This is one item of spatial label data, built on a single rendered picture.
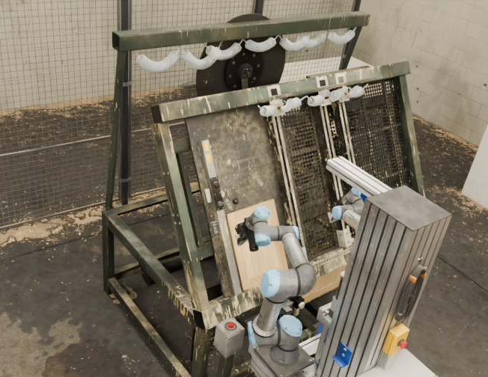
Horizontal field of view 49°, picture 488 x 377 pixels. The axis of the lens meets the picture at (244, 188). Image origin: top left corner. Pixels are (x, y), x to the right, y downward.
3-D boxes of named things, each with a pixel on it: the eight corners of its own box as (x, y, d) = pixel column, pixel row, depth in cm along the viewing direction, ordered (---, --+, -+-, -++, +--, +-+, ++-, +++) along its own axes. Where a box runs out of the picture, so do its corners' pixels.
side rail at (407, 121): (411, 212, 437) (422, 212, 429) (388, 78, 423) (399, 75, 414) (416, 209, 442) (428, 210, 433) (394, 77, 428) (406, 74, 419)
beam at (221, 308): (196, 327, 319) (206, 330, 310) (191, 308, 317) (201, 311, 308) (419, 224, 444) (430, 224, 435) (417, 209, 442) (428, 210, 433)
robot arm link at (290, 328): (302, 349, 262) (307, 330, 255) (275, 351, 260) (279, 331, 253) (296, 330, 272) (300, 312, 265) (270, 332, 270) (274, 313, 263)
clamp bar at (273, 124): (293, 267, 355) (317, 271, 336) (256, 89, 340) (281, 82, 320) (303, 262, 361) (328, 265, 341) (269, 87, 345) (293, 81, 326)
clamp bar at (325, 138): (337, 247, 379) (363, 250, 360) (305, 81, 364) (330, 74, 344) (346, 243, 385) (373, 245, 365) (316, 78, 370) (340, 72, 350)
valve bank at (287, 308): (249, 356, 327) (254, 328, 315) (236, 340, 336) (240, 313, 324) (308, 325, 356) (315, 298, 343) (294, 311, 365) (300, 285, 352)
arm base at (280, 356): (305, 358, 270) (308, 345, 265) (281, 371, 262) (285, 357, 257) (286, 339, 280) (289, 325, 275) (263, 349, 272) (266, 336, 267)
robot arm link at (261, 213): (257, 218, 261) (255, 203, 266) (248, 228, 270) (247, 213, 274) (272, 219, 264) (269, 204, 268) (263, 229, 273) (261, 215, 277)
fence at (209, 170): (231, 295, 327) (235, 295, 323) (197, 141, 314) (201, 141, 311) (238, 292, 329) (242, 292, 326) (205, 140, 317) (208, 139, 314)
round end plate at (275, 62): (196, 132, 381) (205, 19, 339) (191, 129, 384) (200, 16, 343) (280, 114, 426) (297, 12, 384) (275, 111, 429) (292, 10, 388)
